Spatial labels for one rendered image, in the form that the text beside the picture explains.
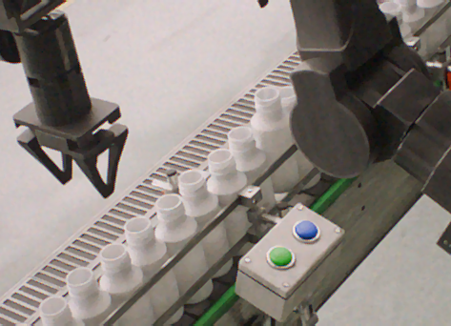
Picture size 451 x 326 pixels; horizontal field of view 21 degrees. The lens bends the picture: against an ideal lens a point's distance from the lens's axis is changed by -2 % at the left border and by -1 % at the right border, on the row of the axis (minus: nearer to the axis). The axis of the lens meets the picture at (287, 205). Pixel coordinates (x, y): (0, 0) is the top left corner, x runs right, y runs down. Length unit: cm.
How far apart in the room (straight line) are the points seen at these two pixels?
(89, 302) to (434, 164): 74
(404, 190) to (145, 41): 265
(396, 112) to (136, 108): 332
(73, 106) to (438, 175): 44
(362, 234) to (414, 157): 108
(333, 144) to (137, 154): 303
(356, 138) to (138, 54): 364
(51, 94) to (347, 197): 82
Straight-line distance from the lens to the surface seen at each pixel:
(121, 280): 161
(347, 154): 96
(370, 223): 203
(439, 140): 94
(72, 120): 125
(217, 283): 177
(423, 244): 337
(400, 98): 95
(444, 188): 94
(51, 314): 154
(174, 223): 167
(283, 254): 161
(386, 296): 322
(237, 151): 177
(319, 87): 94
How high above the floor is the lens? 211
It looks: 36 degrees down
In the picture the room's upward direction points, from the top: 11 degrees counter-clockwise
